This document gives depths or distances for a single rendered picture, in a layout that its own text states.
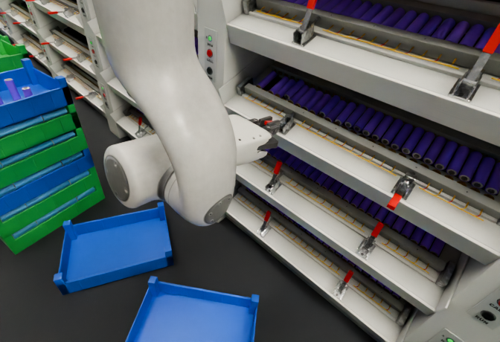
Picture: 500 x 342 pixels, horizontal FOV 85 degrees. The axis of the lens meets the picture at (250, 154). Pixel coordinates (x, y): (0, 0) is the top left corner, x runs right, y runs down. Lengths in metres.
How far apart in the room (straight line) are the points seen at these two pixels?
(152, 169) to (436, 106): 0.40
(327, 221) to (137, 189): 0.49
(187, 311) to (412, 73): 0.77
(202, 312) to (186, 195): 0.61
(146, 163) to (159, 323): 0.60
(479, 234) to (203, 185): 0.45
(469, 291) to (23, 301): 1.03
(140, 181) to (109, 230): 0.74
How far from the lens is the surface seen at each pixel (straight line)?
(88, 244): 1.06
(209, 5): 0.68
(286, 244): 0.88
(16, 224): 1.07
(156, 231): 1.03
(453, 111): 0.48
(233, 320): 0.87
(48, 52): 2.00
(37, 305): 1.01
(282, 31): 0.59
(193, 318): 0.88
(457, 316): 0.70
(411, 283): 0.71
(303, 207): 0.73
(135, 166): 0.34
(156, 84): 0.28
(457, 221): 0.58
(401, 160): 0.58
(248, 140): 0.45
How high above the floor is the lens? 0.82
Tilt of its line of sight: 38 degrees down
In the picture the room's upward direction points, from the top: 7 degrees clockwise
